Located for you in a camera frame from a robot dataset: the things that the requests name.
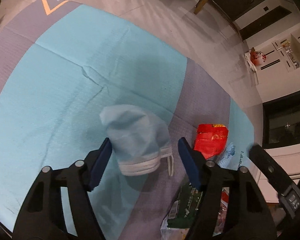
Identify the blue quilted cloth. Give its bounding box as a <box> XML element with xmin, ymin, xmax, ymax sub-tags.
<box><xmin>217</xmin><ymin>142</ymin><xmax>236</xmax><ymax>168</ymax></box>

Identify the green snack bag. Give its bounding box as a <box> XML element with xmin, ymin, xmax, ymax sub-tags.
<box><xmin>167</xmin><ymin>183</ymin><xmax>202</xmax><ymax>229</ymax></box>

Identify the clear printed snack bag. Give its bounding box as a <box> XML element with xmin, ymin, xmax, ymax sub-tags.
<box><xmin>160</xmin><ymin>187</ymin><xmax>229</xmax><ymax>239</ymax></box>

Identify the red paper envelope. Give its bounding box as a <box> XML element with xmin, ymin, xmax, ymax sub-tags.
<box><xmin>194</xmin><ymin>124</ymin><xmax>229</xmax><ymax>159</ymax></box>

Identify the blue face mask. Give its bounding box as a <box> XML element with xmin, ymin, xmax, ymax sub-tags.
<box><xmin>100</xmin><ymin>105</ymin><xmax>174</xmax><ymax>177</ymax></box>

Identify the white cabinet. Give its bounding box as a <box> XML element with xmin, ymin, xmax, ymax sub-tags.
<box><xmin>243</xmin><ymin>23</ymin><xmax>300</xmax><ymax>102</ymax></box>

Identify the red and white bag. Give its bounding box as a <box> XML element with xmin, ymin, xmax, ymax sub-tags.
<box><xmin>244</xmin><ymin>47</ymin><xmax>266</xmax><ymax>72</ymax></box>

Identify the teal and grey floor mat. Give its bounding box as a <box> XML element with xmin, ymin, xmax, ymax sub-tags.
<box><xmin>0</xmin><ymin>0</ymin><xmax>255</xmax><ymax>239</ymax></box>

